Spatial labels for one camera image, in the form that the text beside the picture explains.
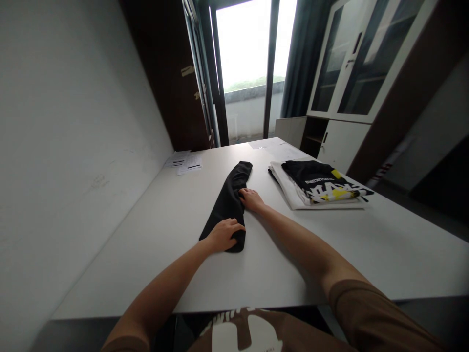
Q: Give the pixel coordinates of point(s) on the person's right hand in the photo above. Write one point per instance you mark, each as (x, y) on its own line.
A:
(251, 198)

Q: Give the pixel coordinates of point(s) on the person's left hand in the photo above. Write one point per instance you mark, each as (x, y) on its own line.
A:
(222, 234)

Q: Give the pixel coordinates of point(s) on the person's right fingers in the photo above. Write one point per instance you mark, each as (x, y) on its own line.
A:
(243, 193)

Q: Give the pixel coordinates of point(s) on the person's left thumb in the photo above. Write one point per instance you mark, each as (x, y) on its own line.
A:
(239, 231)

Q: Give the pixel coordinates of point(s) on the person's left fingers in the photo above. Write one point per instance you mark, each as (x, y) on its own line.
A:
(231, 222)

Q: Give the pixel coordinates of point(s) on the black garment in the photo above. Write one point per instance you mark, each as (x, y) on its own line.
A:
(230, 204)

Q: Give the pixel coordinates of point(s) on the printed paper sheets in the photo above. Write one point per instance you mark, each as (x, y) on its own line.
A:
(183, 162)

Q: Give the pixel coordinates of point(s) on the white folded garment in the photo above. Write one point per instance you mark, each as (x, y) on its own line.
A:
(311, 194)

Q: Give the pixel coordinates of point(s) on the black printed folded t-shirt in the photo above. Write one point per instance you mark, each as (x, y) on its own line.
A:
(322, 181)

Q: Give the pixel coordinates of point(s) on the white low board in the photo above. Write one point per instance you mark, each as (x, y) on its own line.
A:
(290, 127)

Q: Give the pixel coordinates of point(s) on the person's body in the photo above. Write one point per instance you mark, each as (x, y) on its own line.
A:
(256, 332)

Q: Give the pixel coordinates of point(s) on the glass balcony door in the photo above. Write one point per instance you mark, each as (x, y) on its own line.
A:
(242, 69)

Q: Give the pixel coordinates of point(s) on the dark brown wooden panel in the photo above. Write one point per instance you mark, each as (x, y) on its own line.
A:
(165, 73)

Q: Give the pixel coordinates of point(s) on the teal curtain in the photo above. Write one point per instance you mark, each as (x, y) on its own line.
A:
(302, 58)

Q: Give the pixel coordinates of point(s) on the white glass-door cabinet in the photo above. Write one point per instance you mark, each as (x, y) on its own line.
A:
(351, 80)

